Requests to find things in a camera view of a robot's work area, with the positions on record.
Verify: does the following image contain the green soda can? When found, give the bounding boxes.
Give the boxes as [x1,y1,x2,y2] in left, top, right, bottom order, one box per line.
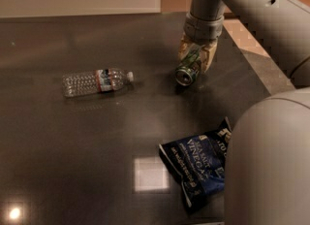
[175,49,202,86]

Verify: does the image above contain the clear plastic water bottle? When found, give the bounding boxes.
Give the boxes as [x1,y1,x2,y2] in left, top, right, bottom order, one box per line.
[62,68,134,98]

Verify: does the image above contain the blue chip bag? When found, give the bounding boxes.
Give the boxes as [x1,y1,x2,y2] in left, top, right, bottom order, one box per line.
[159,117,232,208]

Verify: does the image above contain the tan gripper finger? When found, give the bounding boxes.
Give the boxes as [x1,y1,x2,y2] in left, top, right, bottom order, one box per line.
[200,40,218,73]
[178,34,197,61]

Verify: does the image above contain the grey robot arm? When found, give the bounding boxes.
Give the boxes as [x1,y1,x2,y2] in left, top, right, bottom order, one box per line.
[184,0,310,225]

